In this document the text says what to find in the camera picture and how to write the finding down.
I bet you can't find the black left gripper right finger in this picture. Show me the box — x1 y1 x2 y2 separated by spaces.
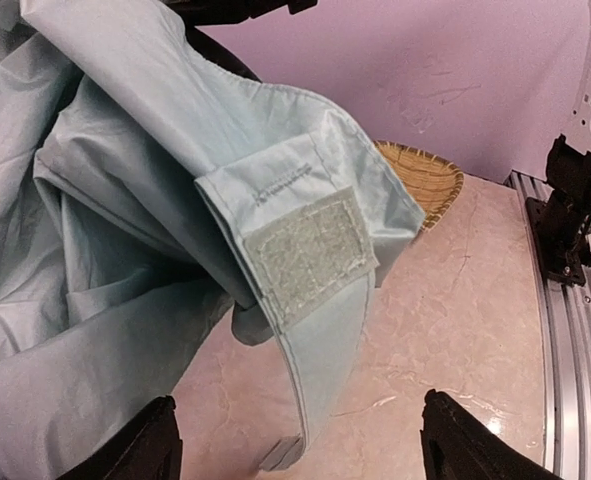
420 389 556 480

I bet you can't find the black left gripper triangular left finger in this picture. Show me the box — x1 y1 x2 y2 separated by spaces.
59 396 182 480

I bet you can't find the mint green black umbrella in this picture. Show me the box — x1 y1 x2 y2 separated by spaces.
0 1 425 479

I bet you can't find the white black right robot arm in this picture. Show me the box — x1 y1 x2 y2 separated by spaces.
525 1 591 286

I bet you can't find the woven bamboo tray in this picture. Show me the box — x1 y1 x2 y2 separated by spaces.
374 141 465 233

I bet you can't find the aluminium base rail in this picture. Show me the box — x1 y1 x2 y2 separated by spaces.
504 169 591 480

